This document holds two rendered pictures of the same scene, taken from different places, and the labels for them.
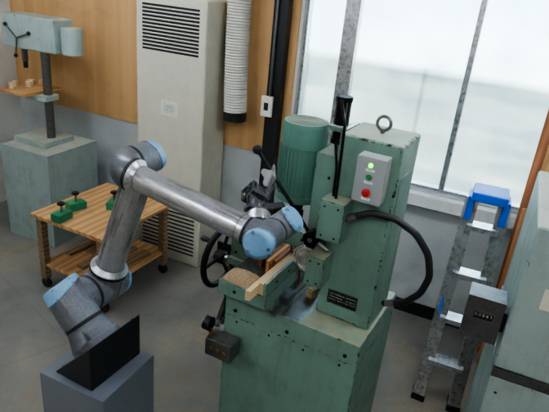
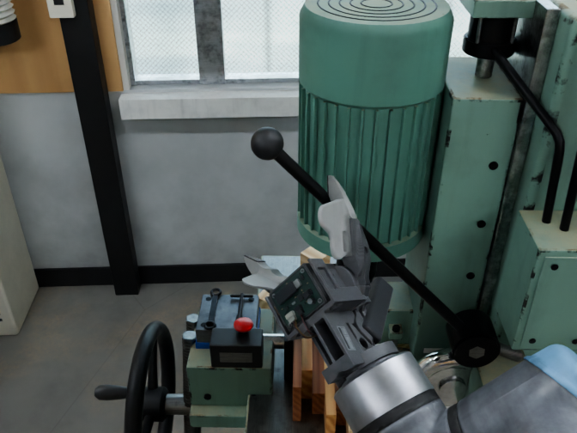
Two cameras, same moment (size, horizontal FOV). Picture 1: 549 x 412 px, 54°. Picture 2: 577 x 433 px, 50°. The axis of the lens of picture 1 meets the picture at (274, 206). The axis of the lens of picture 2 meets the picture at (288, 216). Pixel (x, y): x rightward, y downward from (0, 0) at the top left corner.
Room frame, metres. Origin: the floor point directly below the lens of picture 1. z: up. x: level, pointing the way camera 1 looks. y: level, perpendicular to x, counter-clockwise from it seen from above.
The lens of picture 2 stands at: (1.33, 0.31, 1.70)
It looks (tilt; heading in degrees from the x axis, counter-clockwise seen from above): 34 degrees down; 335
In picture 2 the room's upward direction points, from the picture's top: straight up
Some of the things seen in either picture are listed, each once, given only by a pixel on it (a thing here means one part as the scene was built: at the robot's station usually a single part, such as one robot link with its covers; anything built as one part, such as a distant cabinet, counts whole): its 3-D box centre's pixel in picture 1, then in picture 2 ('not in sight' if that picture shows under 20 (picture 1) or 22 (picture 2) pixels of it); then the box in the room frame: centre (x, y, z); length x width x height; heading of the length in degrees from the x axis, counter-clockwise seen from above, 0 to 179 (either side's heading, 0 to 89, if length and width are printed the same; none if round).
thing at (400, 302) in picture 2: (296, 237); (365, 316); (1.93, -0.10, 1.03); 0.14 x 0.07 x 0.09; 63
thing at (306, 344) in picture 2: not in sight; (306, 349); (1.99, -0.03, 0.93); 0.15 x 0.02 x 0.07; 153
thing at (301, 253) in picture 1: (308, 259); (451, 381); (1.77, -0.15, 1.02); 0.12 x 0.03 x 0.12; 63
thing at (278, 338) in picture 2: not in sight; (271, 341); (2.02, 0.02, 0.95); 0.09 x 0.07 x 0.09; 153
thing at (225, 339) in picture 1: (221, 345); not in sight; (1.77, 0.16, 0.58); 0.12 x 0.08 x 0.08; 63
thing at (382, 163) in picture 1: (371, 178); not in sight; (1.67, -0.31, 1.40); 0.10 x 0.06 x 0.16; 63
